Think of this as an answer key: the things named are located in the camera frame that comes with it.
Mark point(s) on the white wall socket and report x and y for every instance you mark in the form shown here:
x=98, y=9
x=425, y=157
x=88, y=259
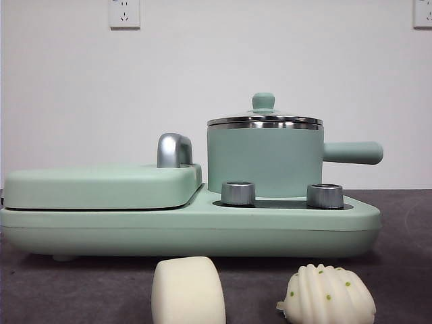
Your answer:
x=124, y=15
x=423, y=13

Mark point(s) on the pleated white bun green dots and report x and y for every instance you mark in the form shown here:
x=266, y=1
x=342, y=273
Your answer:
x=330, y=297

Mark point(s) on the mint green griddle lid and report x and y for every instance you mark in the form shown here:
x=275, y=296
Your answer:
x=101, y=185

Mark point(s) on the plain white steamed bun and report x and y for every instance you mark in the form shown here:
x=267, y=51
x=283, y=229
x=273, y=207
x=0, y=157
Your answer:
x=185, y=293

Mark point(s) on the glass lid with green knob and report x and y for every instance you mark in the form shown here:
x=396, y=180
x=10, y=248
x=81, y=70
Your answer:
x=264, y=101

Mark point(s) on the mint green breakfast machine base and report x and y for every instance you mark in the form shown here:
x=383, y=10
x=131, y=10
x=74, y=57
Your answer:
x=202, y=229

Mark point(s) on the silver control knob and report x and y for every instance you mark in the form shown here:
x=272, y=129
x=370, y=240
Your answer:
x=324, y=196
x=238, y=194

